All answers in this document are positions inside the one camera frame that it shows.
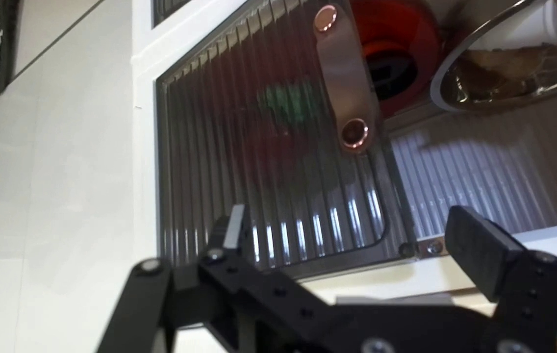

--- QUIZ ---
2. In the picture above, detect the silver metal bowl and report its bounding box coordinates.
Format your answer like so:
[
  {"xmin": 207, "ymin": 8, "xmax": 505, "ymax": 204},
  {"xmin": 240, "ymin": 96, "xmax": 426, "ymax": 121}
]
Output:
[{"xmin": 430, "ymin": 0, "xmax": 557, "ymax": 117}]

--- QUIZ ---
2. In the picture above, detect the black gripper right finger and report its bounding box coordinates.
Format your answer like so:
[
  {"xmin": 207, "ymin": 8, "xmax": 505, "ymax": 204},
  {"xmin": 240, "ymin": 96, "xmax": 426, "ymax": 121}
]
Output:
[{"xmin": 444, "ymin": 202, "xmax": 557, "ymax": 353}]

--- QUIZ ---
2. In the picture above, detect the red round plastic object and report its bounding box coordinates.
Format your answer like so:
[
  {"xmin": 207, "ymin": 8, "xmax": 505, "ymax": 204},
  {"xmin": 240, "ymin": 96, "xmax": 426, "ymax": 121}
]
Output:
[{"xmin": 350, "ymin": 0, "xmax": 446, "ymax": 121}]

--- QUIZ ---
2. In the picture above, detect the dark ribbed translucent cabinet door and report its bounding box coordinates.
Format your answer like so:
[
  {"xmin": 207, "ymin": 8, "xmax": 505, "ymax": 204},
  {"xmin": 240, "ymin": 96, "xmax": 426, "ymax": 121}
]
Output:
[
  {"xmin": 152, "ymin": 0, "xmax": 193, "ymax": 27},
  {"xmin": 154, "ymin": 0, "xmax": 419, "ymax": 272}
]

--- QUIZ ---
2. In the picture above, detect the green plastic item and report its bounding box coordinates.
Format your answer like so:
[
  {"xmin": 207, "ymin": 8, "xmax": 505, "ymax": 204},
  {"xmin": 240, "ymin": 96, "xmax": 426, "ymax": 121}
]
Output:
[{"xmin": 258, "ymin": 78, "xmax": 322, "ymax": 127}]

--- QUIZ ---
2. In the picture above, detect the white plastic cup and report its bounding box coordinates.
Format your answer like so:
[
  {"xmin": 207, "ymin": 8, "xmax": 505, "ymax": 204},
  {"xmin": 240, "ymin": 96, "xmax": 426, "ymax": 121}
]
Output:
[{"xmin": 483, "ymin": 0, "xmax": 557, "ymax": 51}]

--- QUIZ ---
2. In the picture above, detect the white three-tier cabinet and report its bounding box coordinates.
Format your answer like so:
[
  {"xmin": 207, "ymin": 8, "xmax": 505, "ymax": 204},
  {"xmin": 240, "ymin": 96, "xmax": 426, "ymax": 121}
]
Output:
[{"xmin": 130, "ymin": 0, "xmax": 557, "ymax": 341}]

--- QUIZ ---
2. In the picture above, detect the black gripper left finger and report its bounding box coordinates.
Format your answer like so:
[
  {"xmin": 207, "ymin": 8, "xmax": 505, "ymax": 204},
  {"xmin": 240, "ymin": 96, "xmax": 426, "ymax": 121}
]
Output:
[{"xmin": 95, "ymin": 202, "xmax": 340, "ymax": 353}]

